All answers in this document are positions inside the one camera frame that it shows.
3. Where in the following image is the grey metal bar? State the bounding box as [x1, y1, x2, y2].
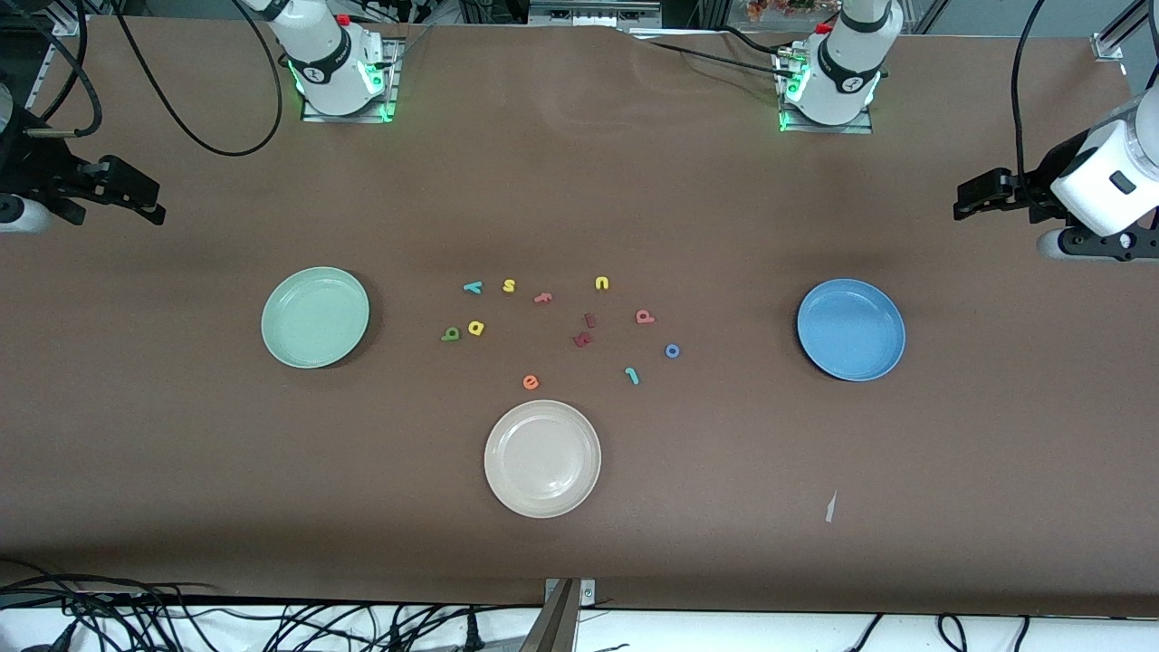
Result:
[518, 580, 580, 652]

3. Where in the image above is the black base power cable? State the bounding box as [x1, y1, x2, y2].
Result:
[634, 25, 790, 81]

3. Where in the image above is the small metal table bracket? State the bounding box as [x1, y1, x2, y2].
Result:
[543, 578, 597, 608]

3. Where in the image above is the green plate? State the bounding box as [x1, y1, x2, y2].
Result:
[261, 266, 371, 369]

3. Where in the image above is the blue plate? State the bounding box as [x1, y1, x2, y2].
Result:
[797, 278, 906, 382]

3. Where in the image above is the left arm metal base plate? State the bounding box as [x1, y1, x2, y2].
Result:
[777, 45, 876, 136]

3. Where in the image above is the beige plate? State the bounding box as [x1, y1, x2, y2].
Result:
[484, 399, 602, 519]

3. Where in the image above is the black looped cable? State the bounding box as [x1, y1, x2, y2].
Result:
[36, 0, 103, 139]

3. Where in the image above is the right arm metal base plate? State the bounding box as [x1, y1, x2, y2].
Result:
[301, 36, 405, 124]

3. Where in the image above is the silver metal rail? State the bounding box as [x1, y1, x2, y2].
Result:
[528, 0, 664, 28]

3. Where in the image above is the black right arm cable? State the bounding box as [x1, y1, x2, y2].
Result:
[113, 0, 284, 158]

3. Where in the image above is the aluminium frame profile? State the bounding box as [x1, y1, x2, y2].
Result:
[25, 0, 91, 111]

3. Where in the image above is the orange flower bunch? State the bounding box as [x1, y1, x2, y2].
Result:
[744, 0, 820, 24]

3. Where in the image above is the brown table cover sheet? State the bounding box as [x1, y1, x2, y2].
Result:
[0, 14, 1159, 618]

